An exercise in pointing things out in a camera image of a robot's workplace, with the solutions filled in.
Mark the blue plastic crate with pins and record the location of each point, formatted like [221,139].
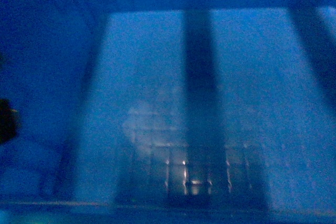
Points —
[169,111]

